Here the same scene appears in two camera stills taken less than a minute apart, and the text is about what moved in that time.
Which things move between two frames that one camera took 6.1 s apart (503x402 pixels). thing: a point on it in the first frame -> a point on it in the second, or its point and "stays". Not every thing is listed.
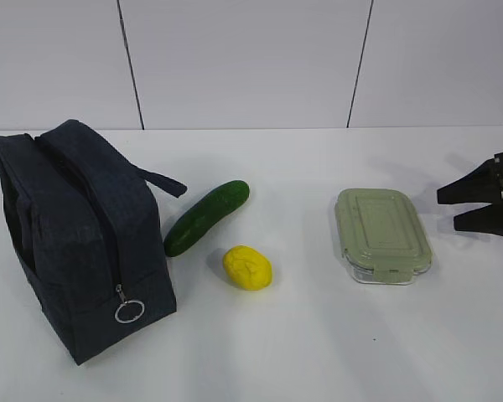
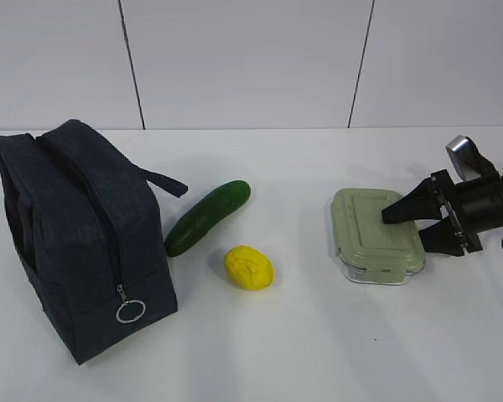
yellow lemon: (247, 268) stays
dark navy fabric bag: (86, 222) stays
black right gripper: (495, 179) -> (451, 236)
